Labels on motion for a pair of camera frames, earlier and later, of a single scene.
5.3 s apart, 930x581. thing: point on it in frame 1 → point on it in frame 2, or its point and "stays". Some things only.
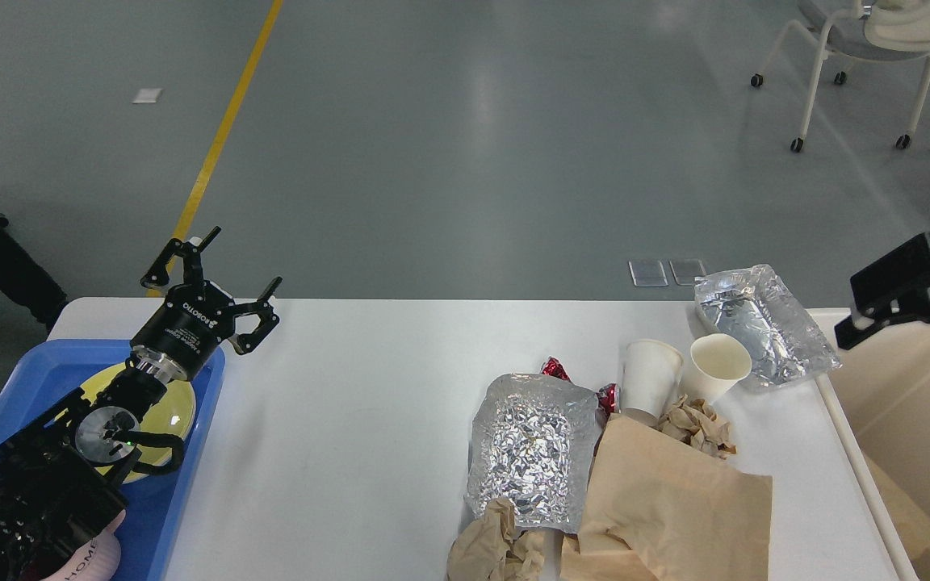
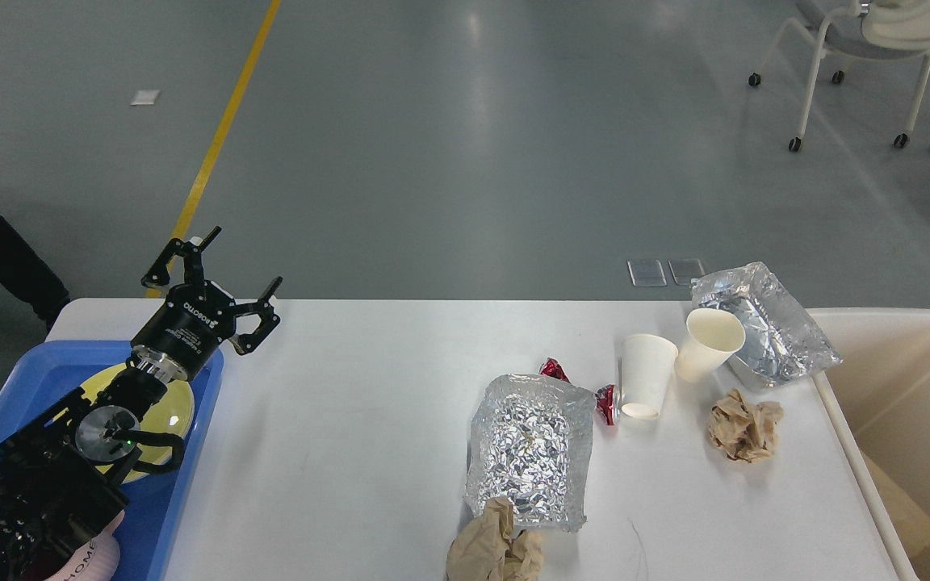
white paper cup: x=716 y=363 → x=710 y=336
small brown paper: x=696 y=422 → x=744 y=432
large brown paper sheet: x=917 y=531 stays
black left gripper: x=182 y=338 stays
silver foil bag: x=755 y=304 stays
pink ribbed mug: x=96 y=560 stays
